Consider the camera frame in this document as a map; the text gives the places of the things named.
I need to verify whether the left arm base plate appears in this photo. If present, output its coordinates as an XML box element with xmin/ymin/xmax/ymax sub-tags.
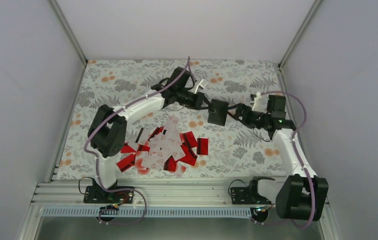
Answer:
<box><xmin>83</xmin><ymin>185</ymin><xmax>135</xmax><ymax>204</ymax></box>

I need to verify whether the white floral card centre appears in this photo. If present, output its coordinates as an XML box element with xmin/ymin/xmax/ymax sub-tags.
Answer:
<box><xmin>148</xmin><ymin>130</ymin><xmax>184</xmax><ymax>156</ymax></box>

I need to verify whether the black card holder wallet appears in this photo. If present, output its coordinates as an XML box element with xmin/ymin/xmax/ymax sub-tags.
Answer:
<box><xmin>207</xmin><ymin>99</ymin><xmax>229</xmax><ymax>126</ymax></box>

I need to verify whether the floral patterned table mat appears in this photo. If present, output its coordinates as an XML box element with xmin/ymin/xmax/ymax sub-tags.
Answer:
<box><xmin>56</xmin><ymin>60</ymin><xmax>286</xmax><ymax>180</ymax></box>

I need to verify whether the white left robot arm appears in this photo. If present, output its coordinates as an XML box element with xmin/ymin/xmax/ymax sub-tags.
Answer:
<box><xmin>83</xmin><ymin>67</ymin><xmax>205</xmax><ymax>203</ymax></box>

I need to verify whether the slotted cable duct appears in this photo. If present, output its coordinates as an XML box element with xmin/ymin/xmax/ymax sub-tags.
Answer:
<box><xmin>40</xmin><ymin>206</ymin><xmax>252</xmax><ymax>219</ymax></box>

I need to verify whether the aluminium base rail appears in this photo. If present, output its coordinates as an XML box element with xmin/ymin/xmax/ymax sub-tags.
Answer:
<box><xmin>31</xmin><ymin>178</ymin><xmax>329</xmax><ymax>208</ymax></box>

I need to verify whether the red card lower right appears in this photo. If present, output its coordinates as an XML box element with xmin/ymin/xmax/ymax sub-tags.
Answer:
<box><xmin>177</xmin><ymin>149</ymin><xmax>198</xmax><ymax>166</ymax></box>

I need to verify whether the red card centre right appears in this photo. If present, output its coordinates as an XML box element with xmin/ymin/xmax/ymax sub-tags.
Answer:
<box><xmin>181</xmin><ymin>131</ymin><xmax>198</xmax><ymax>149</ymax></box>

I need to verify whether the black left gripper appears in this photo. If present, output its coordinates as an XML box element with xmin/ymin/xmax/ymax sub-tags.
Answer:
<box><xmin>176</xmin><ymin>88</ymin><xmax>213</xmax><ymax>111</ymax></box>

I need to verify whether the aluminium frame post right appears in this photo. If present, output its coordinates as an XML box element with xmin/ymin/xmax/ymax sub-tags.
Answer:
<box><xmin>278</xmin><ymin>0</ymin><xmax>323</xmax><ymax>71</ymax></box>

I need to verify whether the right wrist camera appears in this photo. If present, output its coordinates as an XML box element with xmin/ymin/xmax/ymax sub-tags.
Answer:
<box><xmin>250</xmin><ymin>92</ymin><xmax>262</xmax><ymax>112</ymax></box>

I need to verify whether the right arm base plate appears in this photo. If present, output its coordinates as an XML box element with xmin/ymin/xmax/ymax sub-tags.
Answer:
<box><xmin>228</xmin><ymin>187</ymin><xmax>272</xmax><ymax>205</ymax></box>

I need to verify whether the red card far right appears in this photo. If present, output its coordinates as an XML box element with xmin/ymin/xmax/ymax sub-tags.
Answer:
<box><xmin>196</xmin><ymin>137</ymin><xmax>209</xmax><ymax>156</ymax></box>

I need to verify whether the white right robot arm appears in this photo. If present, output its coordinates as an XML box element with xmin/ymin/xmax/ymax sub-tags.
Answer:
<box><xmin>235</xmin><ymin>91</ymin><xmax>329</xmax><ymax>229</ymax></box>

